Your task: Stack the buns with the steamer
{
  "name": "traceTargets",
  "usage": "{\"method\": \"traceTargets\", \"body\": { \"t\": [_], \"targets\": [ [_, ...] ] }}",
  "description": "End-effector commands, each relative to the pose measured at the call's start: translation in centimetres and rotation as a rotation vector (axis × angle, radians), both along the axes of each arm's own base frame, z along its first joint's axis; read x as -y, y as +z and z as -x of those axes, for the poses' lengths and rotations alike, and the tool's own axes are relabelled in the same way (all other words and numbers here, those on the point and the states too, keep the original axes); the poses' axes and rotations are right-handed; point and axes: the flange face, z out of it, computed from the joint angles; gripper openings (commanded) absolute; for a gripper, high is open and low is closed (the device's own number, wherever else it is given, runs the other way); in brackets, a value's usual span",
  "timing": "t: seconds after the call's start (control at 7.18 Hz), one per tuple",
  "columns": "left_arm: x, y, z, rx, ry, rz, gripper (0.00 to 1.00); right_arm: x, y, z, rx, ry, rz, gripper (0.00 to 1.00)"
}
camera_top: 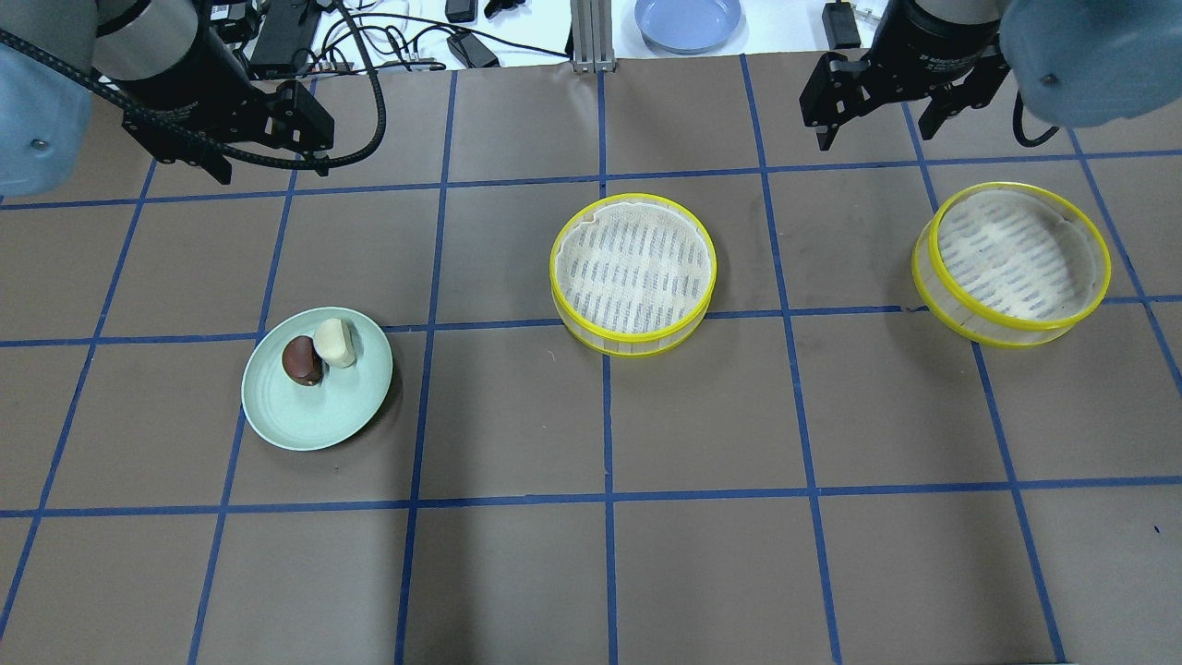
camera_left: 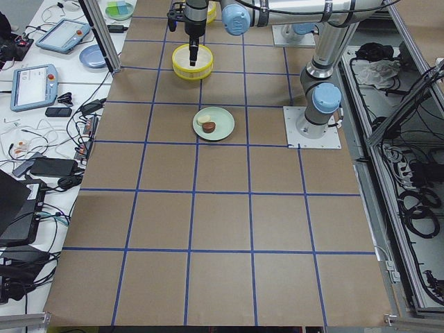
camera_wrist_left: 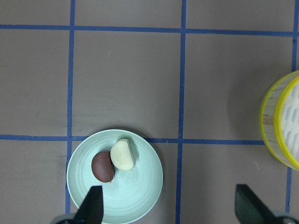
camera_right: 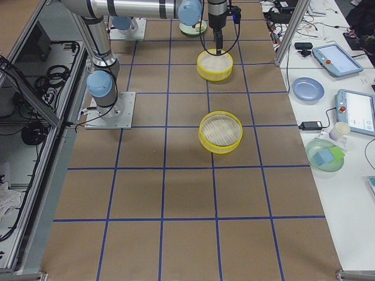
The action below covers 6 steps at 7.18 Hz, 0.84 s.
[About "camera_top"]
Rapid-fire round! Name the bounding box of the centre yellow bamboo steamer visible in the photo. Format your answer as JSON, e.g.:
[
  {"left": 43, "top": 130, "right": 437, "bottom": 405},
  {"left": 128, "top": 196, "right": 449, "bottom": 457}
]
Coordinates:
[{"left": 548, "top": 193, "right": 717, "bottom": 358}]

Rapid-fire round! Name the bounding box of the black power adapter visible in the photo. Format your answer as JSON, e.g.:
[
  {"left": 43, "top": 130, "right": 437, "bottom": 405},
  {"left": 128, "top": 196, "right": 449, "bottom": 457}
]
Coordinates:
[{"left": 446, "top": 32, "right": 500, "bottom": 70}]

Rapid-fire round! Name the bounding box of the blue plate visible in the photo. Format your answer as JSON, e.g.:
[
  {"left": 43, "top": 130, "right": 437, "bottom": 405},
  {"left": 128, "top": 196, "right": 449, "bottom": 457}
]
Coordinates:
[{"left": 634, "top": 1, "right": 743, "bottom": 54}]

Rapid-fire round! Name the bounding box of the right yellow bamboo steamer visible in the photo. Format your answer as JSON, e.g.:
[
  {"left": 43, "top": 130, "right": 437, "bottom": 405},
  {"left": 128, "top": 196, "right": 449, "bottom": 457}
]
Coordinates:
[{"left": 911, "top": 182, "right": 1112, "bottom": 348}]

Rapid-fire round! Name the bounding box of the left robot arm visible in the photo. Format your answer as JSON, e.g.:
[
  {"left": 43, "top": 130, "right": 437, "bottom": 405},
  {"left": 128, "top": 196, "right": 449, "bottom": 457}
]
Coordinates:
[{"left": 4, "top": 1, "right": 335, "bottom": 197}]

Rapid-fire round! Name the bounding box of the white bun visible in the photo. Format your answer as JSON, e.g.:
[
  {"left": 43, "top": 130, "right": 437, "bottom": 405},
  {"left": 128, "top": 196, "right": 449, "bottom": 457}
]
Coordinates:
[{"left": 312, "top": 319, "right": 357, "bottom": 369}]

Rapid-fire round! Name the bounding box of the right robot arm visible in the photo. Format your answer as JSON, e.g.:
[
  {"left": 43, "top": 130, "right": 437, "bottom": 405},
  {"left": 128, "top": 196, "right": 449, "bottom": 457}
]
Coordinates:
[{"left": 799, "top": 1, "right": 1181, "bottom": 151}]

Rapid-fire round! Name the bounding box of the brown bun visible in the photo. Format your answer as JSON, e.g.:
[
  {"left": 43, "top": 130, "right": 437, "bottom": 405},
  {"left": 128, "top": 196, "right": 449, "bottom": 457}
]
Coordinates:
[{"left": 280, "top": 335, "right": 324, "bottom": 387}]

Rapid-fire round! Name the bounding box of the aluminium frame post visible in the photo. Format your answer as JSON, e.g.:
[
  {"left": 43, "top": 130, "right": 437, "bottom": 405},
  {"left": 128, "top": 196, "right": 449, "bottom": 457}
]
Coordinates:
[{"left": 570, "top": 0, "right": 618, "bottom": 74}]

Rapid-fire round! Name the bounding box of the pale green plate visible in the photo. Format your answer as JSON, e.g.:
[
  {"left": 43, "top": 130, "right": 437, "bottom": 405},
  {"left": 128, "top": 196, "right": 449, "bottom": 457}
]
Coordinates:
[{"left": 240, "top": 307, "right": 395, "bottom": 452}]

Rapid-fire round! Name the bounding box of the black braided cable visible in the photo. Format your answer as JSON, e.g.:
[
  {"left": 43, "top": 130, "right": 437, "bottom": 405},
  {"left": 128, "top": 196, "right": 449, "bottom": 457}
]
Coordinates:
[{"left": 0, "top": 0, "right": 387, "bottom": 169}]

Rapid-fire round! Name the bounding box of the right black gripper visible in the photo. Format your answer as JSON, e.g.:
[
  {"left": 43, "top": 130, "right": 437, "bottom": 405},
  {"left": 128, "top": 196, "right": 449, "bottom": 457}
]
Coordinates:
[{"left": 799, "top": 1, "right": 1009, "bottom": 151}]

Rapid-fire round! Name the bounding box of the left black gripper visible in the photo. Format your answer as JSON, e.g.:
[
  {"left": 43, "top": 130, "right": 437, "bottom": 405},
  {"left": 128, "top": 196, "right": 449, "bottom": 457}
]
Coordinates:
[{"left": 121, "top": 37, "right": 336, "bottom": 177}]

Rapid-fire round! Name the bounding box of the yellow bamboo steamer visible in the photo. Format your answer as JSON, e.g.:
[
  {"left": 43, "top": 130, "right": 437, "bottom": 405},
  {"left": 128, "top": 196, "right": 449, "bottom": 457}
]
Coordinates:
[
  {"left": 911, "top": 182, "right": 1112, "bottom": 348},
  {"left": 548, "top": 193, "right": 717, "bottom": 358}
]

